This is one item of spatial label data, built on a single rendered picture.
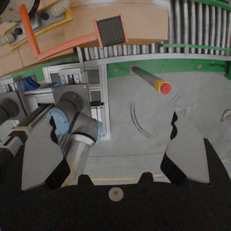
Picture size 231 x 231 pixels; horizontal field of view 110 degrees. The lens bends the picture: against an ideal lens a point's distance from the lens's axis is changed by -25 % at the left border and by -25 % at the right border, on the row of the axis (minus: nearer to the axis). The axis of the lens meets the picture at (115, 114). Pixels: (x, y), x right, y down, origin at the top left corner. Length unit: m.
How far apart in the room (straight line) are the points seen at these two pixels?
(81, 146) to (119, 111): 1.45
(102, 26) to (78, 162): 0.45
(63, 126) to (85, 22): 0.56
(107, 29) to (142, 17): 0.41
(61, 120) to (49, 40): 0.92
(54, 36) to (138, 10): 0.79
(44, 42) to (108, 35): 0.98
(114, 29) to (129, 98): 1.49
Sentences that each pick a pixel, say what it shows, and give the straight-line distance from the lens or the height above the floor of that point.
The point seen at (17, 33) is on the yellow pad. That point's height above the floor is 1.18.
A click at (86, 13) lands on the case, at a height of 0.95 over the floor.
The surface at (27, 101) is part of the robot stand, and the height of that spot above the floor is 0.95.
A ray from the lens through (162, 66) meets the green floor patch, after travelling 1.80.
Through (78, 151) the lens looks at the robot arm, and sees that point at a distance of 0.45.
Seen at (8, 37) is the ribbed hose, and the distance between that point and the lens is 0.64.
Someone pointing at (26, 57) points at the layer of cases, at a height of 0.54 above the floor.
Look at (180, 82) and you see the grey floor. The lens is 2.01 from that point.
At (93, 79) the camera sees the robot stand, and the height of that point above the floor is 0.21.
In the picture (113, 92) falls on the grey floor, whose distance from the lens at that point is 1.71.
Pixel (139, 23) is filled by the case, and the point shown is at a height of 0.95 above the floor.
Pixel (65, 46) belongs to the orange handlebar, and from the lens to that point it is 0.39.
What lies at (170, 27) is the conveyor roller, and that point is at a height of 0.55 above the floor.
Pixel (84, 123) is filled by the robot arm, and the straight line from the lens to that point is 0.49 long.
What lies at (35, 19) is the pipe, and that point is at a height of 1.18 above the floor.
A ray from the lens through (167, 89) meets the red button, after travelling 0.69.
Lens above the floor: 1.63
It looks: 60 degrees down
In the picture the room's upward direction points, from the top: 176 degrees clockwise
